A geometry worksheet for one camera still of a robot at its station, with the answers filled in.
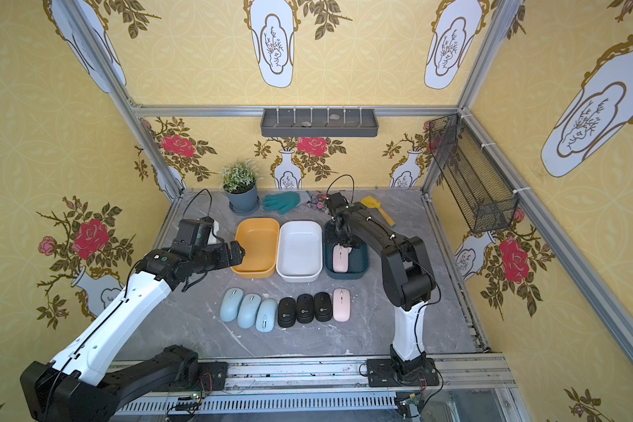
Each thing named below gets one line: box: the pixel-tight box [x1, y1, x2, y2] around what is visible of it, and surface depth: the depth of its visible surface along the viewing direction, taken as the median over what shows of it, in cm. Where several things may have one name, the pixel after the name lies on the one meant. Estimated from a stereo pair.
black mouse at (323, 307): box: [313, 291, 334, 323], surface depth 86 cm
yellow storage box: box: [230, 217, 280, 279], surface depth 105 cm
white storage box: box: [276, 219, 324, 283], surface depth 102 cm
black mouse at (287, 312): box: [276, 297, 297, 328], surface depth 85 cm
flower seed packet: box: [305, 189, 331, 215], surface depth 119 cm
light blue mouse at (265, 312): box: [255, 298, 278, 334], surface depth 84 cm
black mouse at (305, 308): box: [296, 292, 315, 324], surface depth 85 cm
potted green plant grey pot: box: [222, 159, 262, 215], surface depth 107 cm
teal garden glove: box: [261, 190, 301, 215], surface depth 116 cm
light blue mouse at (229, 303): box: [219, 287, 244, 322], surface depth 87 cm
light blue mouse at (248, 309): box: [237, 292, 262, 330], surface depth 86 cm
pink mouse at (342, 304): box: [332, 286, 352, 323], surface depth 87 cm
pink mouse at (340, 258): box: [332, 242, 353, 273], surface depth 97 cm
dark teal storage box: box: [323, 219, 370, 281], surface depth 97 cm
